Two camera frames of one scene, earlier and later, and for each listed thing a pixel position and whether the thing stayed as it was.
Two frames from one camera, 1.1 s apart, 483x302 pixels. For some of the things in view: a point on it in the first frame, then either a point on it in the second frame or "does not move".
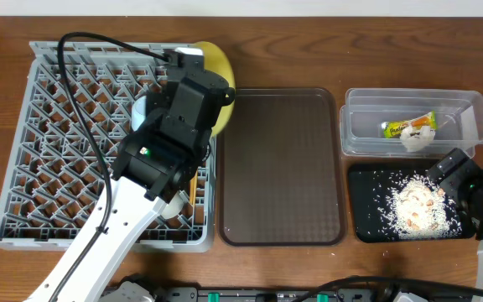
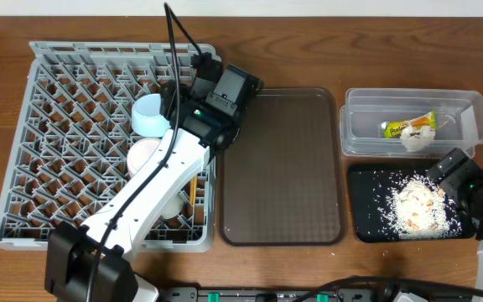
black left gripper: [150, 105] → [169, 95]
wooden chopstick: [192, 189] does not move
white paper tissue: [416, 138] does not move
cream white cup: [174, 207] does not move
